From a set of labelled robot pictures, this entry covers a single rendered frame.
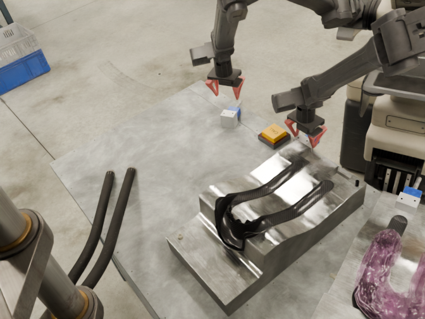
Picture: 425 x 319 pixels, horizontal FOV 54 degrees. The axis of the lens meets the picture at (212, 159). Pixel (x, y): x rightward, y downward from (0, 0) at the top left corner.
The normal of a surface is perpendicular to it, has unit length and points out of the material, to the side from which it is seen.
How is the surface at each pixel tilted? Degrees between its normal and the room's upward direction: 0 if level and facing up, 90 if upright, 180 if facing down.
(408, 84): 0
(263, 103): 0
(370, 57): 84
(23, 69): 91
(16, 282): 0
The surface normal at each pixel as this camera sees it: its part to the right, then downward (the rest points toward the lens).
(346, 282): -0.24, -0.59
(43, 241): 0.99, -0.11
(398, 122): -0.47, 0.75
